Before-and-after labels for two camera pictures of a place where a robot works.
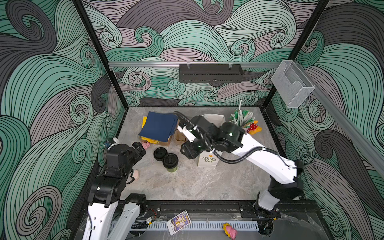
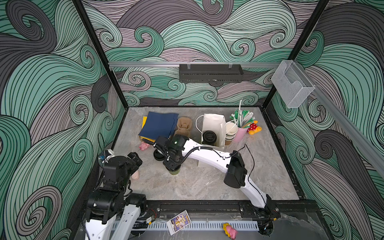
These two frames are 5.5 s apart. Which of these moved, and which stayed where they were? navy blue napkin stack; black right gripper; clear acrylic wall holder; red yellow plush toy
Moved: black right gripper
Stayed: clear acrylic wall holder; navy blue napkin stack; red yellow plush toy
